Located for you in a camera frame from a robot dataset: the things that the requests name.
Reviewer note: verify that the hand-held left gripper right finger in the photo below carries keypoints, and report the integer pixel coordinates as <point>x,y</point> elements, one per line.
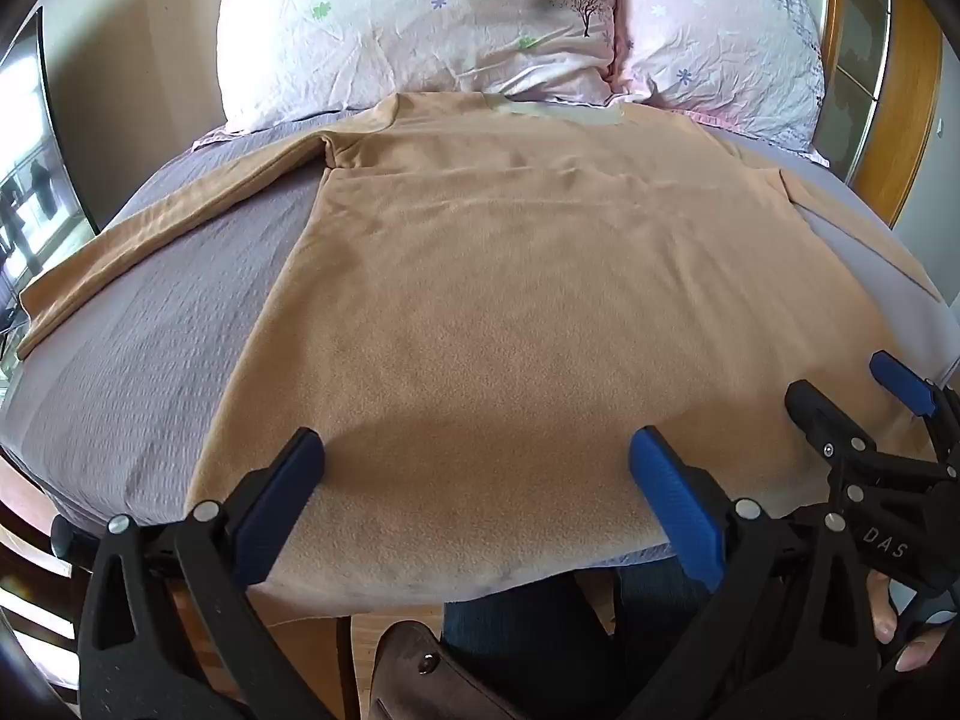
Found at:
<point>677,510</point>

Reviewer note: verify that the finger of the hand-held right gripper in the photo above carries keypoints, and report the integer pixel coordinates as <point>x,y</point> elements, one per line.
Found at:
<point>819,411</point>
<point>904,384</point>

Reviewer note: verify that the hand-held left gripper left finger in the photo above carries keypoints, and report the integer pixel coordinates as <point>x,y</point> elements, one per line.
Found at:
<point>279,504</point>

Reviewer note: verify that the tan long-sleeved shirt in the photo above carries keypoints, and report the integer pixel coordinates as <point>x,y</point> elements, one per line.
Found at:
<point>525,300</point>

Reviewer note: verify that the person's right hand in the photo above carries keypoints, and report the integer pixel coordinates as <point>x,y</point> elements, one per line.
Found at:
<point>904,634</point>

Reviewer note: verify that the person's legs in jeans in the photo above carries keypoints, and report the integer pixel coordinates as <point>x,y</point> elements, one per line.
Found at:
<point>540,645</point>

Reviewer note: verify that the grey bed sheet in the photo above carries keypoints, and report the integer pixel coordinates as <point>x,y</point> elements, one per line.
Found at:
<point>150,360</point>

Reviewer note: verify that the wooden framed glass door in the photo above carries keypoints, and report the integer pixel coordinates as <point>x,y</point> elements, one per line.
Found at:
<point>877,75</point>

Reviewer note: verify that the pink floral pillow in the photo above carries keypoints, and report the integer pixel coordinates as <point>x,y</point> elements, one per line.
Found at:
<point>720,37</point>

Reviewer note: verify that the window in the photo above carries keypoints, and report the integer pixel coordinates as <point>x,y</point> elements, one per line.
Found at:
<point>34,187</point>

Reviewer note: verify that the white floral pillow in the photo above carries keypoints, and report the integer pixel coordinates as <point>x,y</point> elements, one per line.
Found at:
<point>405,22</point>

